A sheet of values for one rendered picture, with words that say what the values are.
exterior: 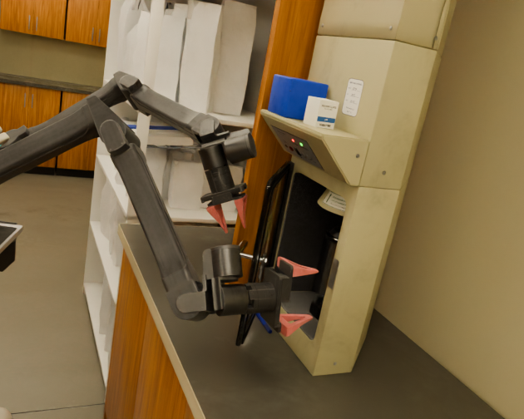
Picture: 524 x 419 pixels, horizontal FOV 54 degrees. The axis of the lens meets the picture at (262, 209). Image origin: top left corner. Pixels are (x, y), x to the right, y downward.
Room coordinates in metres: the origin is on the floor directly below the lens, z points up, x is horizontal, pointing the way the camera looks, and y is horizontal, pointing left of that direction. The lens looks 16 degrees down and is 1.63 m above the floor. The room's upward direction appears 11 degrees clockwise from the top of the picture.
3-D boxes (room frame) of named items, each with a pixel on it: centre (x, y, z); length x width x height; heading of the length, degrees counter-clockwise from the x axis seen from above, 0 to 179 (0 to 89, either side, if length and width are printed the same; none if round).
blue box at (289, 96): (1.27, -0.03, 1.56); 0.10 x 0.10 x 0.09; 27
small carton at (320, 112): (1.16, -0.09, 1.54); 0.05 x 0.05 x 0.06; 31
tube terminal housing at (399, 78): (1.28, -0.23, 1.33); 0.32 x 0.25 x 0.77; 27
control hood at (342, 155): (1.20, -0.07, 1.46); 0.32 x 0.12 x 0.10; 27
